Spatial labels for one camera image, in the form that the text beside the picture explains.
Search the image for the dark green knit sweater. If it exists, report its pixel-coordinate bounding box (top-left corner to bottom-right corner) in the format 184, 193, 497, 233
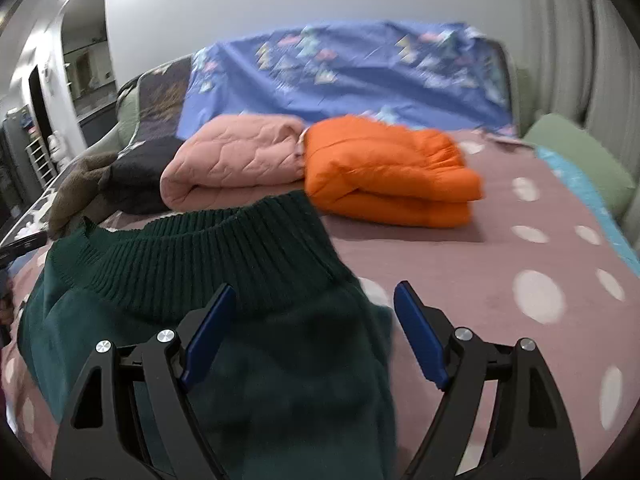
17, 191, 396, 479

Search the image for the brown fleece garment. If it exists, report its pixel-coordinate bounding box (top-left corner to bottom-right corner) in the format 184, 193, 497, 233
48, 152, 117, 240

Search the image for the white shelf rack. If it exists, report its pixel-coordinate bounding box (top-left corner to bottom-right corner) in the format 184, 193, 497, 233
25, 136, 58, 190

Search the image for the white rabbit figure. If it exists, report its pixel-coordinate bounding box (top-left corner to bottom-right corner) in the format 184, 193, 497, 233
48, 130, 70, 171

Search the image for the black garment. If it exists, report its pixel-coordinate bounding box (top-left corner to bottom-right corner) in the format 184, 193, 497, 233
99, 136, 183, 214

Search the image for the mauve polka dot blanket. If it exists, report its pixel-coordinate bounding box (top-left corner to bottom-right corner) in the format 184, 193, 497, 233
0, 127, 640, 476

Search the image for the dark navy patterned blanket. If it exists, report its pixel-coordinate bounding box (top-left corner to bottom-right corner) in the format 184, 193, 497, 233
1, 56, 191, 246

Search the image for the green pillow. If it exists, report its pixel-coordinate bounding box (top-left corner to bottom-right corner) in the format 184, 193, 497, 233
523, 114, 637, 220

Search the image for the orange puffer jacket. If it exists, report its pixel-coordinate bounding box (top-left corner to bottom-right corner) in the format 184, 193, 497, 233
304, 115, 484, 229

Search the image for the blue patterned sheet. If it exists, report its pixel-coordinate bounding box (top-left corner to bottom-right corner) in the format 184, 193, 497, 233
177, 21, 515, 140

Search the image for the grey curtain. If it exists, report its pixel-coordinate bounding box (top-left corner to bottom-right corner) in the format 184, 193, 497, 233
516, 0, 640, 162

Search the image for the green bed frame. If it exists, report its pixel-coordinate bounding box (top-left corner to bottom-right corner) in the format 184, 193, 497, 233
74, 76, 141, 160

